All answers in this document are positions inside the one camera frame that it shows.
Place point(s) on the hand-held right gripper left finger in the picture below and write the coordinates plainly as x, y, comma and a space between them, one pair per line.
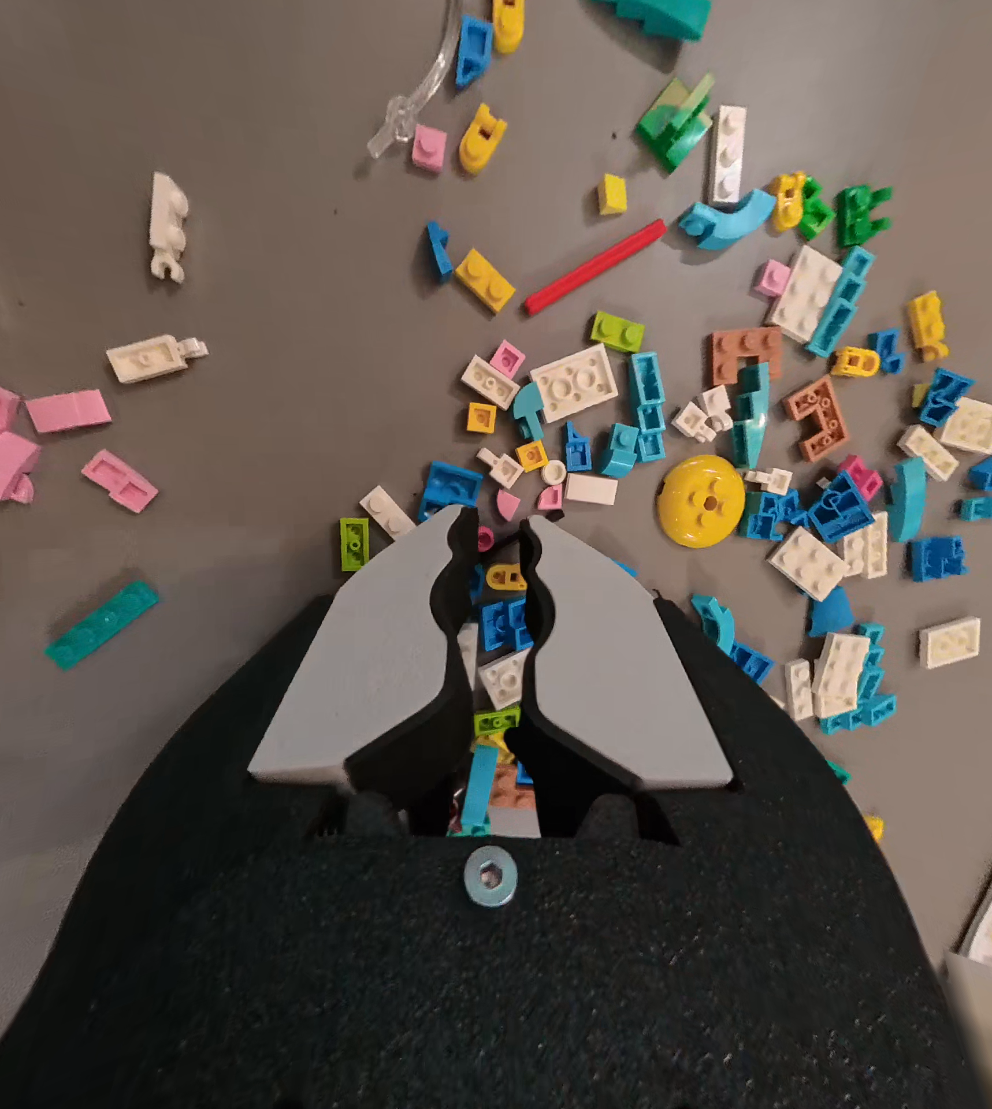
357, 684

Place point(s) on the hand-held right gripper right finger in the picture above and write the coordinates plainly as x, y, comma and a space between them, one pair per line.
626, 693

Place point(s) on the pile of mixed lego pieces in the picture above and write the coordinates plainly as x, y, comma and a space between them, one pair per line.
574, 381

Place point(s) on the yellow lego dome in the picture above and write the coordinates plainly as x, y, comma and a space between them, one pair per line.
704, 502

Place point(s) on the teal lego plate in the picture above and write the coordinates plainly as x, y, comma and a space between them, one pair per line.
101, 624

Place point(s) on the white lego hinge plate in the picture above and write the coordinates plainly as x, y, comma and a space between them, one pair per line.
145, 360
168, 217

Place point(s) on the red lego rod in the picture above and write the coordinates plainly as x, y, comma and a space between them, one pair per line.
595, 267

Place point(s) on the clear curved lego piece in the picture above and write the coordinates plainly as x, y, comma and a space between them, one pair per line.
392, 130

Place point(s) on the teal curved lego piece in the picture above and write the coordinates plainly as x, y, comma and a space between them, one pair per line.
660, 17

